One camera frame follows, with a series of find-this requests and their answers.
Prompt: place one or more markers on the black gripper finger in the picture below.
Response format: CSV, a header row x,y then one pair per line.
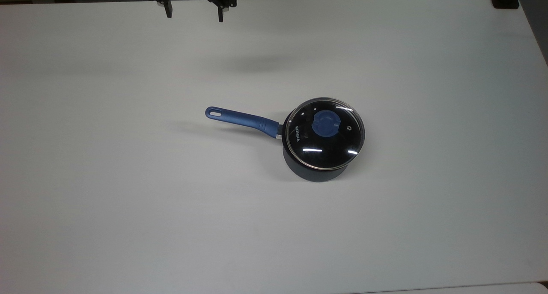
x,y
222,8
165,5

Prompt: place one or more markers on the glass lid with blue knob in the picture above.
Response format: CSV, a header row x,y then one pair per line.
x,y
325,134

